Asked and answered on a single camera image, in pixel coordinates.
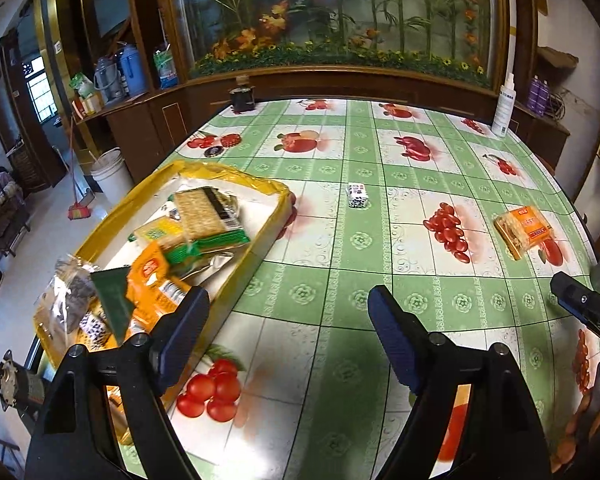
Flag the dark green snack pouch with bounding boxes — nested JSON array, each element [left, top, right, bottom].
[[91, 266, 135, 346]]

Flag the Weidan cracker pack green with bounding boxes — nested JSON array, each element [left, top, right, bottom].
[[128, 217, 250, 264]]

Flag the clear seaweed snack bag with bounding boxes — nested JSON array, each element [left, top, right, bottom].
[[33, 255, 96, 347]]

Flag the orange packet in tray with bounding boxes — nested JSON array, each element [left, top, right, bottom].
[[125, 242, 190, 338]]

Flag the yellow tray box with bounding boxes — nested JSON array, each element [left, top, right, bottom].
[[33, 160, 294, 405]]

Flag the silver foil snack pack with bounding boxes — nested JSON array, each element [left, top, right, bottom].
[[180, 252, 234, 283]]

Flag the orange cracker pack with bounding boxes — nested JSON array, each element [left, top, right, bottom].
[[493, 205, 554, 260]]

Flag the green tablecloth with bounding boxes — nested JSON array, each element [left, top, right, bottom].
[[170, 99, 600, 479]]

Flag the small white candy packet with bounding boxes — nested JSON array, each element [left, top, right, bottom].
[[346, 182, 370, 208]]

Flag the red broom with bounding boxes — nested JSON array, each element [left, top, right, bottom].
[[66, 114, 93, 222]]

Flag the white plastic bucket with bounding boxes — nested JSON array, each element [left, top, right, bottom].
[[91, 148, 134, 206]]

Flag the white spray bottle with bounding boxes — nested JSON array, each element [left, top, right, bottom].
[[491, 73, 516, 138]]

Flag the purple bottles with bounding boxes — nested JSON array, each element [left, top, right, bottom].
[[526, 76, 550, 117]]

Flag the dark glass jar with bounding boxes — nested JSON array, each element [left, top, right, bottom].
[[230, 75, 256, 114]]

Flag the blue water jug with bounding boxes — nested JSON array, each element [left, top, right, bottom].
[[119, 44, 148, 98]]

